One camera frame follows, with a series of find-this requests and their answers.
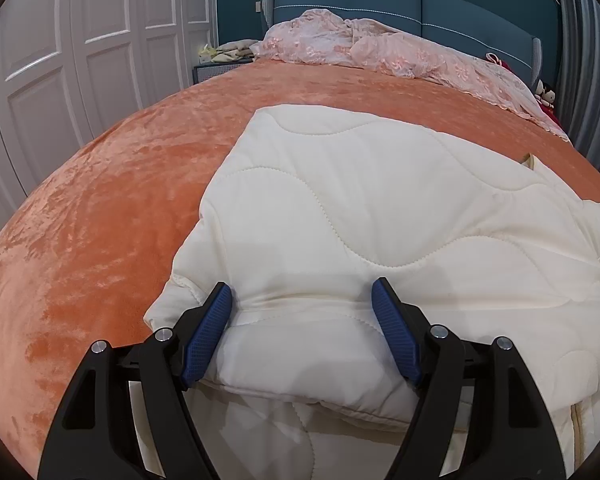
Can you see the white quilted comforter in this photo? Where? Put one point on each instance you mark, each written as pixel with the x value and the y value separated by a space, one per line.
pixel 355 200

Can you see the white panelled wardrobe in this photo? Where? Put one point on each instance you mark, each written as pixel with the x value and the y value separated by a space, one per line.
pixel 105 10

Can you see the blue nightstand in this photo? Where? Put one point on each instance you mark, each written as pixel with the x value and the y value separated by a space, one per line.
pixel 207 72

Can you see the beige cloth bundle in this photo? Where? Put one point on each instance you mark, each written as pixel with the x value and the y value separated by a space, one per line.
pixel 235 50

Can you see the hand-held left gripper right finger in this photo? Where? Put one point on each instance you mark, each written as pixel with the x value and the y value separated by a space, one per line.
pixel 395 330

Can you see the yellow tissue box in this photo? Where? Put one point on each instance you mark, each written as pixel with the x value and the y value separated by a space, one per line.
pixel 206 55

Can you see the blue upholstered headboard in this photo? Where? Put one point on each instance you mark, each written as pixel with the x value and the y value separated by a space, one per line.
pixel 455 10

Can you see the pink lace blanket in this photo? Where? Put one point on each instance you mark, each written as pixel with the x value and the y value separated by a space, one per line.
pixel 380 50

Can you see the red plush doll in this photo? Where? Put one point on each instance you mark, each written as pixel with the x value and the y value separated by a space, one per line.
pixel 547 100

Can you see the grey curtain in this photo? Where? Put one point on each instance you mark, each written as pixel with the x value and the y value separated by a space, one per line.
pixel 590 60

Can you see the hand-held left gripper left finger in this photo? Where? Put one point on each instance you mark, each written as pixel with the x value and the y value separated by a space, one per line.
pixel 207 332

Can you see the red cloth item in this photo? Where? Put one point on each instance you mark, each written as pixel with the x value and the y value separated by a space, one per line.
pixel 500 64

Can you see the orange velvet bedspread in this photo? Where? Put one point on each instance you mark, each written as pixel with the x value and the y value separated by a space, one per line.
pixel 105 210

